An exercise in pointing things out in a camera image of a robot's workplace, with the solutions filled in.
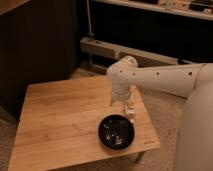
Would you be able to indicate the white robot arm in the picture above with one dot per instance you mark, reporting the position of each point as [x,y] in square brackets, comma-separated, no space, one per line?
[192,86]

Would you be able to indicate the wooden table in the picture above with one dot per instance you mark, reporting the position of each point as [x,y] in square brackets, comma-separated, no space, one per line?
[59,125]

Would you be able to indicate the wooden shelf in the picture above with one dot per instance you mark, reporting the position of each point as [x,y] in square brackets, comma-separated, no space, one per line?
[184,8]

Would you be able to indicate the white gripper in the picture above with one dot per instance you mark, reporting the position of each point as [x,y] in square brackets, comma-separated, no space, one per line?
[117,96]

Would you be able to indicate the metal pole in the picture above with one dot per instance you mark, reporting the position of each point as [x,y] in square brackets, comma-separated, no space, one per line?
[90,32]

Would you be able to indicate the small white bottle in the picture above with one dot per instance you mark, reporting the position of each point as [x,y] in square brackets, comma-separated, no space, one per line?
[130,111]

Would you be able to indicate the black flat object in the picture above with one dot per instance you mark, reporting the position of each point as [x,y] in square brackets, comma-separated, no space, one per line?
[184,62]

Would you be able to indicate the grey metal beam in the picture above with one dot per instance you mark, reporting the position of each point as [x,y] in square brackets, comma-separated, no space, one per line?
[114,51]

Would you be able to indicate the black ceramic bowl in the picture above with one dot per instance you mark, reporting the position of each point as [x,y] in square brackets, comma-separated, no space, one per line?
[116,132]

